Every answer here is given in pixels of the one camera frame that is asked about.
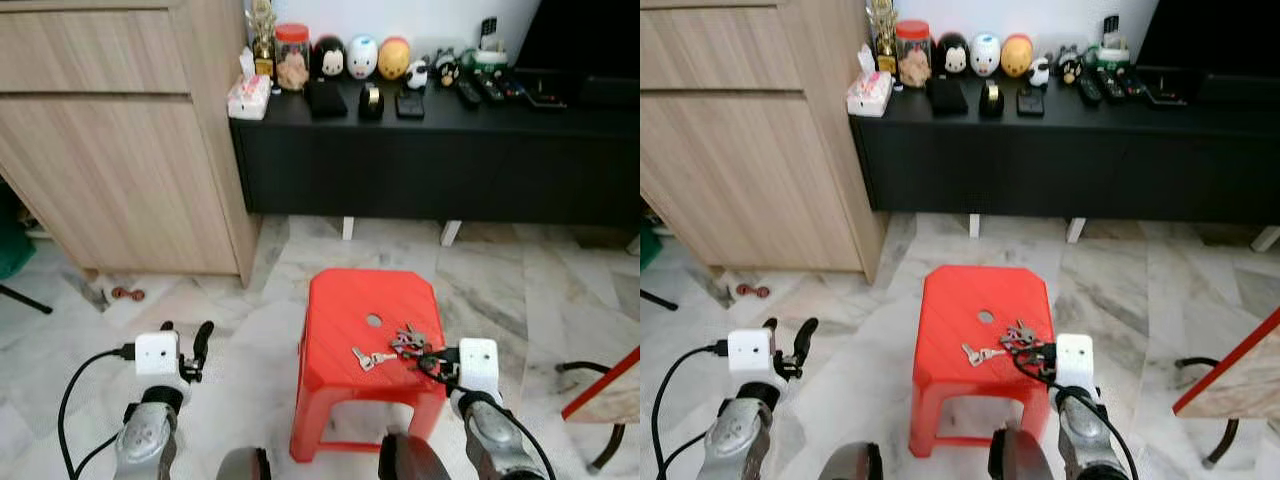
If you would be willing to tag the bunch of silver keys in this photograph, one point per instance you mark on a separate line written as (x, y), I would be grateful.
(1020, 336)
(408, 340)

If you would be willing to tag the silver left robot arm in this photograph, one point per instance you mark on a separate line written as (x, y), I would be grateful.
(145, 440)
(735, 440)

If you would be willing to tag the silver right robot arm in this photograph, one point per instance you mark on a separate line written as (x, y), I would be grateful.
(495, 440)
(1090, 440)

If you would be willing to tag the small red dumbbell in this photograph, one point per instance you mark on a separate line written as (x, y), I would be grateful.
(752, 291)
(127, 294)

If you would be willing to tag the red plastic stool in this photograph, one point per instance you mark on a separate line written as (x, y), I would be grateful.
(350, 300)
(960, 300)

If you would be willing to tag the robot left leg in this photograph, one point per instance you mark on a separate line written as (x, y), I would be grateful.
(244, 466)
(850, 464)

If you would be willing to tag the green plastic bin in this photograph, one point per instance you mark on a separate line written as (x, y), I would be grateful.
(648, 248)
(12, 245)

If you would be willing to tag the red edged marble table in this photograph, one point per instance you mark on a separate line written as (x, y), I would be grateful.
(615, 400)
(1240, 385)

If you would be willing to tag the light wooden cabinet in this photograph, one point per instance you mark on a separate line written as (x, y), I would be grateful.
(120, 150)
(760, 150)

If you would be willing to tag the black curved table leg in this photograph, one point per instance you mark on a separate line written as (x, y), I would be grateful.
(610, 450)
(1225, 445)

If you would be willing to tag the black low tv console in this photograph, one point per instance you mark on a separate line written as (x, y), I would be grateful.
(1060, 165)
(420, 170)

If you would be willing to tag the pink tissue box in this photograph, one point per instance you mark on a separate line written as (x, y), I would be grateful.
(868, 95)
(248, 98)

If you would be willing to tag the small black pouch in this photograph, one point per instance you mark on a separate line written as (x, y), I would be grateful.
(1030, 103)
(410, 106)

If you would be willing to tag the black tape dispenser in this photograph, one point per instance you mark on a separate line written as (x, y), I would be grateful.
(991, 99)
(371, 103)

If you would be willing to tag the black wallet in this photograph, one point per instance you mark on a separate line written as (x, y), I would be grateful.
(326, 100)
(947, 96)

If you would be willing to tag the black remote control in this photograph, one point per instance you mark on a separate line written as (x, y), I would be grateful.
(468, 94)
(1111, 84)
(490, 88)
(1089, 91)

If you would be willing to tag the flat black tray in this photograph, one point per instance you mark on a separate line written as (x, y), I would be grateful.
(545, 98)
(1166, 96)

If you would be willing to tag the clear jar with red lid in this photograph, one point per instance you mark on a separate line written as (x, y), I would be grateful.
(292, 65)
(913, 62)

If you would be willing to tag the gold trophy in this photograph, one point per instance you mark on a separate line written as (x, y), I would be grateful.
(263, 40)
(883, 38)

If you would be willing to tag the yellow round plush toy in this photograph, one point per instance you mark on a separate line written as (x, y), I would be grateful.
(1016, 57)
(394, 60)

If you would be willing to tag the white round plush toy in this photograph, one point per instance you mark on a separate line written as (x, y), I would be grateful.
(363, 58)
(985, 56)

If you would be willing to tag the black round plush toy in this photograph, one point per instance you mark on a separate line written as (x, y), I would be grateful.
(951, 56)
(328, 60)

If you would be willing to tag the green white phone holder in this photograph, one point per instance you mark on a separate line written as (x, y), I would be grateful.
(1113, 52)
(490, 55)

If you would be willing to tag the black television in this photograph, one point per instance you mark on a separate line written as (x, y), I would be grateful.
(590, 40)
(1220, 40)

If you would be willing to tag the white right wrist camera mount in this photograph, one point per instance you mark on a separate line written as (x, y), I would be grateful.
(1075, 360)
(478, 365)

